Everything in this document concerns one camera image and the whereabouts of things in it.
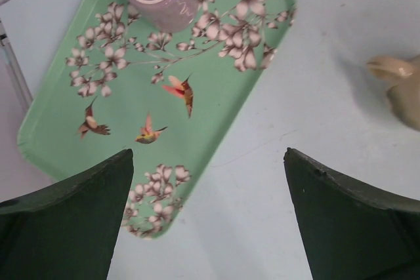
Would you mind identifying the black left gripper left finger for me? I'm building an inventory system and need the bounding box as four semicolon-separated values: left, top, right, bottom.
1;150;134;279

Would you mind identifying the beige mug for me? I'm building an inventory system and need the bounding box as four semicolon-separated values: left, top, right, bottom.
366;55;419;131

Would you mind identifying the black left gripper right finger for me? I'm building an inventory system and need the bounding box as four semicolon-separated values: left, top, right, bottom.
283;148;419;279

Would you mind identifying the green floral tray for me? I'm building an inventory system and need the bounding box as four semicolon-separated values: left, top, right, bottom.
17;0;296;239

